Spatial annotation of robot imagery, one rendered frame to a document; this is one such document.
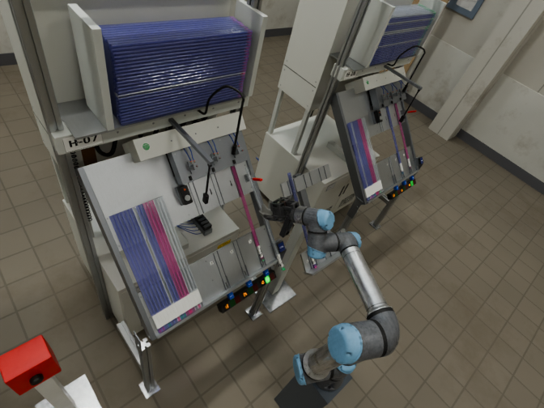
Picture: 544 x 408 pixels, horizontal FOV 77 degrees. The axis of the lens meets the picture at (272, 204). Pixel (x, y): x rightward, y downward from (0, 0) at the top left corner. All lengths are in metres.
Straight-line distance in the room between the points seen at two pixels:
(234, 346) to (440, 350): 1.46
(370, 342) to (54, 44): 1.31
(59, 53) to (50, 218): 1.74
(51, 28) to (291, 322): 2.00
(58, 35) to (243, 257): 1.08
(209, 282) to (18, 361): 0.70
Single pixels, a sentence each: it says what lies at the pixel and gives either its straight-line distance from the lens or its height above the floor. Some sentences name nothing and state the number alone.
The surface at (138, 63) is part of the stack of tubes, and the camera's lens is 1.18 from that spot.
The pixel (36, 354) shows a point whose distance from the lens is 1.51.
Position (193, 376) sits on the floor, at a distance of 2.22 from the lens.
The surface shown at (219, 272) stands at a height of 0.79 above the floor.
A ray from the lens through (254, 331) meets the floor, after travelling 2.34.
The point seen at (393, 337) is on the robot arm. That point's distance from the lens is 1.20.
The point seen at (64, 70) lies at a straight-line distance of 1.34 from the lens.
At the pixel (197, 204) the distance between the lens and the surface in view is 1.49.
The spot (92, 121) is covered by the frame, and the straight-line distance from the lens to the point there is 1.29.
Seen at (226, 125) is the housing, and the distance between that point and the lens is 1.49.
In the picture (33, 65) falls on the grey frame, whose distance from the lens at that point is 1.16.
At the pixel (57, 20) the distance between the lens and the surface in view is 1.27.
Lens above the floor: 2.14
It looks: 46 degrees down
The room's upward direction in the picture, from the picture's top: 18 degrees clockwise
